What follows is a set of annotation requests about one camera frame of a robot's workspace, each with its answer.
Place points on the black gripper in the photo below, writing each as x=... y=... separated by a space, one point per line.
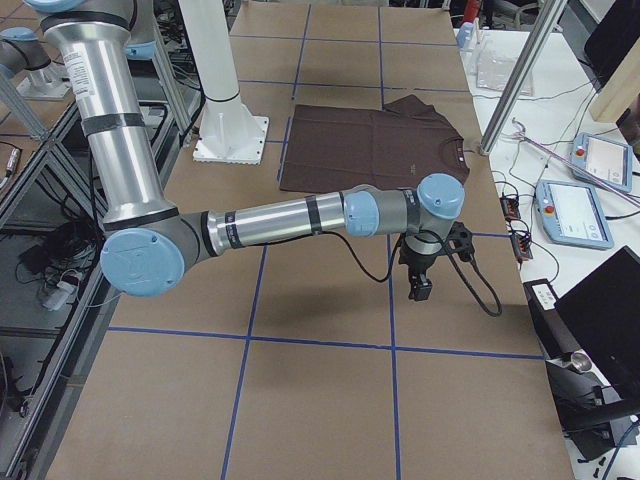
x=413 y=264

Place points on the brown t-shirt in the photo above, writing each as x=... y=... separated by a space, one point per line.
x=331 y=149

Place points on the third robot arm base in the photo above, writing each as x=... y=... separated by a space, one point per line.
x=22 y=52

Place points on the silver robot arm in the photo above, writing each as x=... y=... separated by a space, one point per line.
x=150 y=244

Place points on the black box with label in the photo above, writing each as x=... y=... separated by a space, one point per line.
x=552 y=332

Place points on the near blue teach pendant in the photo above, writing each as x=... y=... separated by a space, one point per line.
x=571 y=215

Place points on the blue teach pendant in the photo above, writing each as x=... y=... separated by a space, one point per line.
x=571 y=215
x=609 y=160

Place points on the white grabber stick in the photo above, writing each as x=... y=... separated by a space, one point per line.
x=577 y=172

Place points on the black computer monitor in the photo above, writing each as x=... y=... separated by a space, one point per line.
x=602 y=314

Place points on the far blue teach pendant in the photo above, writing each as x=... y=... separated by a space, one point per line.
x=609 y=160

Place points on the clear plastic bag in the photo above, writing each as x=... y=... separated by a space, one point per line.
x=493 y=70

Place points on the red cylinder bottle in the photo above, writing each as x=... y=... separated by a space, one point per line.
x=471 y=12

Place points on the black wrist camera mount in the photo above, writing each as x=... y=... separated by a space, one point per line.
x=460 y=239

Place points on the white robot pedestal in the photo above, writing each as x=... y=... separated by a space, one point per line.
x=228 y=131

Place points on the aluminium frame post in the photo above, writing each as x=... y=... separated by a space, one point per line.
x=536 y=40

